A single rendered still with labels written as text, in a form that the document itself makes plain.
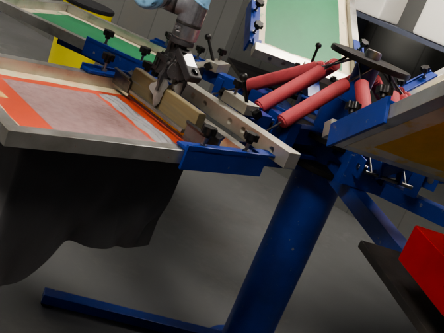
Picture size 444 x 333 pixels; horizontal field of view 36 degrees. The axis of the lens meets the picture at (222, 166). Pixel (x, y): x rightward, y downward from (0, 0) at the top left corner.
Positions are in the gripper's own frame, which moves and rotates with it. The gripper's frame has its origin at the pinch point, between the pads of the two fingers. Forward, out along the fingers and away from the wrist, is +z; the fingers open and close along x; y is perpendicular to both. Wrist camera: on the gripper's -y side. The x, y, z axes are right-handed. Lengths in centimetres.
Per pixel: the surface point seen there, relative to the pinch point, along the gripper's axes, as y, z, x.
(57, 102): 3.9, 5.5, 31.7
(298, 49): 67, -17, -119
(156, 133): -11.3, 4.9, 8.1
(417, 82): 27, -24, -162
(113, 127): -10.2, 5.4, 21.6
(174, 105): -6.8, -2.6, 1.6
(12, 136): -29, 3, 59
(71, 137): -29, 2, 45
